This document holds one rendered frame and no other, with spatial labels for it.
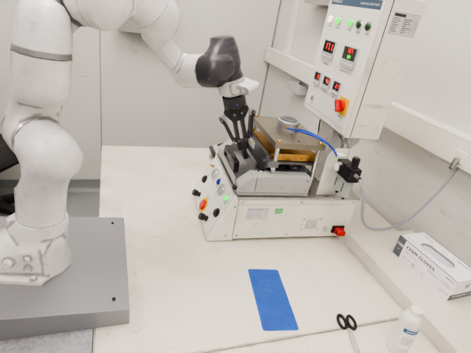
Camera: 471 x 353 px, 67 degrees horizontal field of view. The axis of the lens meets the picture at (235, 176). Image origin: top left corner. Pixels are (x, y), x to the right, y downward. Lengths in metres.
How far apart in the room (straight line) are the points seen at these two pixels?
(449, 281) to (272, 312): 0.54
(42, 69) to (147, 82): 1.88
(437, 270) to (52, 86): 1.15
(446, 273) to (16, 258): 1.17
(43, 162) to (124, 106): 1.93
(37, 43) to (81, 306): 0.57
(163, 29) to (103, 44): 1.70
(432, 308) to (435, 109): 0.72
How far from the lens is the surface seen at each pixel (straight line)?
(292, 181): 1.19
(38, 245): 0.97
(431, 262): 1.29
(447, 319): 1.22
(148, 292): 1.04
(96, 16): 0.77
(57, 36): 0.80
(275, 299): 1.08
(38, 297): 0.98
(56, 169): 0.80
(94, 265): 1.05
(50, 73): 0.81
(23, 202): 0.93
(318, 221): 1.32
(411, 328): 1.03
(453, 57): 1.53
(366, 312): 1.16
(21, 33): 0.81
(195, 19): 2.63
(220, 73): 1.05
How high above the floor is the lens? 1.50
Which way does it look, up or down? 26 degrees down
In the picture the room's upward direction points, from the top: 10 degrees clockwise
